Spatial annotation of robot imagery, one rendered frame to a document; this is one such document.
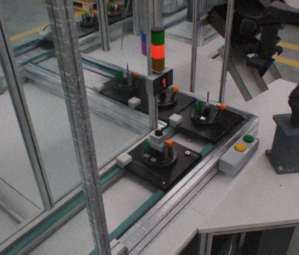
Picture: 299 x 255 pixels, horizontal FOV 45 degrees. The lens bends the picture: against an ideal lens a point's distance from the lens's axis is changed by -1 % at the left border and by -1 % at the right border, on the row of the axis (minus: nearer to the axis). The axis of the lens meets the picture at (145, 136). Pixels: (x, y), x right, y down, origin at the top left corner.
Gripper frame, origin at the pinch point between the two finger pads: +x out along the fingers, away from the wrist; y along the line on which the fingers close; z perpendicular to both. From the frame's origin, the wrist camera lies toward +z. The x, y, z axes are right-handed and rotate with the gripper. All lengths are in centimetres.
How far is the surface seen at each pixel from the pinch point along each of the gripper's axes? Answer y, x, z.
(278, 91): -56, 39, 10
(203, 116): 6.7, 26.8, 19.9
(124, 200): 60, 34, 19
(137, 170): 50, 29, 21
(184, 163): 35.6, 28.8, 9.5
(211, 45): -87, 40, 73
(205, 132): 14.2, 28.7, 14.0
